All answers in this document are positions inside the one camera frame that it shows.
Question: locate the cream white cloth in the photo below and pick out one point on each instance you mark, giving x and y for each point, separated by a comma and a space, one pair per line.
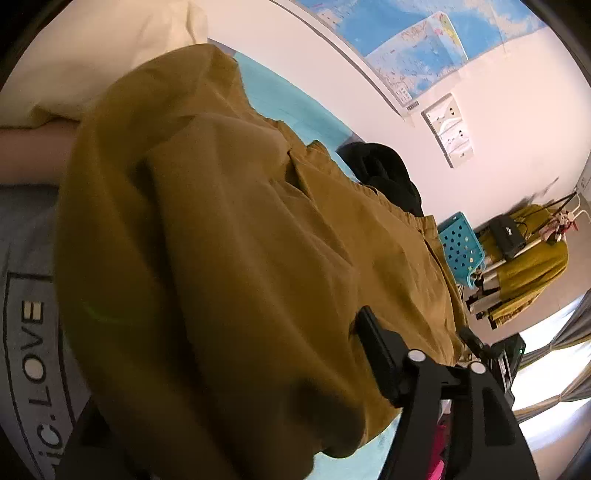
92, 55

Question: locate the white clothes hanger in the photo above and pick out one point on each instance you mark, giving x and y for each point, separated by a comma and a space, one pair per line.
563, 217

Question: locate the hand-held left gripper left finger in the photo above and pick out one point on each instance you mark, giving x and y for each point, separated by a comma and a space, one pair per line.
108, 452

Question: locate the clothes rack with garments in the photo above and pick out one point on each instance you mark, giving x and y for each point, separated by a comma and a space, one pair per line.
535, 272

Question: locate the person's grey printed shirt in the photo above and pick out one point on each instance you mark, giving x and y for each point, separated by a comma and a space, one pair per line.
27, 300

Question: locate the teal plastic storage rack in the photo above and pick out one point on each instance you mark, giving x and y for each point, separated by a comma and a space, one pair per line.
461, 244

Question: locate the pink item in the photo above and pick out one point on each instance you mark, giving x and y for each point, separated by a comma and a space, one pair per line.
437, 454

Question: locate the colourful wall map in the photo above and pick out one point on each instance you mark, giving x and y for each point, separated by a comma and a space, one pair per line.
406, 41

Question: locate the black handbag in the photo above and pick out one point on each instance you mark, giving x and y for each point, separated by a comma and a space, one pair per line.
508, 237

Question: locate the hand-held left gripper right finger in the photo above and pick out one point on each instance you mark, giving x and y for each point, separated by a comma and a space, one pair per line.
381, 362

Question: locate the white wall switch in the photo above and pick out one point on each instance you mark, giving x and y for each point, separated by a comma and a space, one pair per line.
461, 157

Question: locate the olive green jacket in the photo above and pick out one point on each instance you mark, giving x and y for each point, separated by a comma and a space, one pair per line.
231, 254

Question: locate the grey curtain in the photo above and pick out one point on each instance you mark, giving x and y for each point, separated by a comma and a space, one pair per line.
563, 341

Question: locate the black garment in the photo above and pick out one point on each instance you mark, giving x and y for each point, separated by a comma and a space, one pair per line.
383, 175

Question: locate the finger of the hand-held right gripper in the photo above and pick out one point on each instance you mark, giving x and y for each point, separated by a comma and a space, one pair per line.
473, 344

